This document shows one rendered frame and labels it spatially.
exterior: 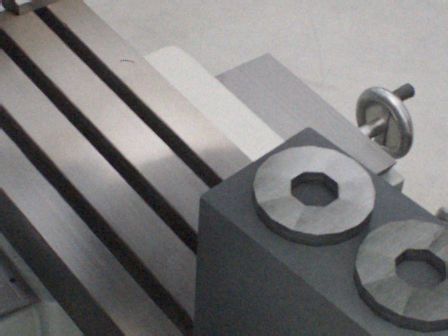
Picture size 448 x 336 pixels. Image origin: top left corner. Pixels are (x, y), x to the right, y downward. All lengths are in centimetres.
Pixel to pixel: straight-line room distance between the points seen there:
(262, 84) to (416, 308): 81
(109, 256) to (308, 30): 197
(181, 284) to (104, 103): 26
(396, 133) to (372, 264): 86
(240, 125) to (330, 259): 55
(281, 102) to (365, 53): 140
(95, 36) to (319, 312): 58
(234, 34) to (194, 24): 11
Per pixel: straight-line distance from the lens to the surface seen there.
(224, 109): 128
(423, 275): 73
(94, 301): 94
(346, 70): 276
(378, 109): 157
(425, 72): 280
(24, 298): 103
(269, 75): 147
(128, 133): 108
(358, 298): 71
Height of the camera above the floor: 172
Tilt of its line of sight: 47 degrees down
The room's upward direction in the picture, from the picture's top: 6 degrees clockwise
